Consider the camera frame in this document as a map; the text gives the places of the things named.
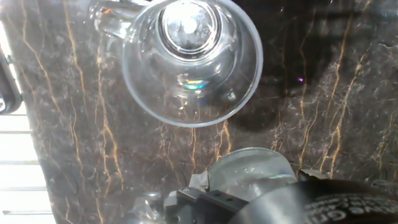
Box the dark marble pattern mat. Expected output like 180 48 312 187
0 0 398 224

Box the small clear glass jar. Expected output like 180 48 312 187
207 147 299 203

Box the clear plastic cup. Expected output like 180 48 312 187
121 0 264 128

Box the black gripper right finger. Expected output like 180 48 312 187
228 169 398 224

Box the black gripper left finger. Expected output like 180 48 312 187
164 169 249 224

